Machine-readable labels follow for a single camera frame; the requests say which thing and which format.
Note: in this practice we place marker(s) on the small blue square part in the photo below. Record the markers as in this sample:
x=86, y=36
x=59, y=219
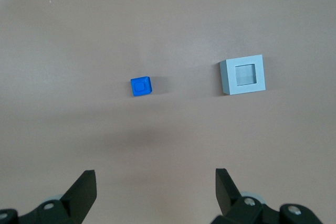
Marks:
x=141, y=86

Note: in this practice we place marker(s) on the gray square base block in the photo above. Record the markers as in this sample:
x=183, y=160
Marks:
x=242, y=75

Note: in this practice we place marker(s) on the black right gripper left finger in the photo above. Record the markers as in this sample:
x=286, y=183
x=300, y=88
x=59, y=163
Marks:
x=78, y=197

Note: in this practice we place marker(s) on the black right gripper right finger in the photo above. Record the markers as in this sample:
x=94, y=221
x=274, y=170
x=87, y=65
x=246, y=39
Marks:
x=227, y=195

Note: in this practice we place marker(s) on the brown table cover sheet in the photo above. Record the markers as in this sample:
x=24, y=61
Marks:
x=168, y=24

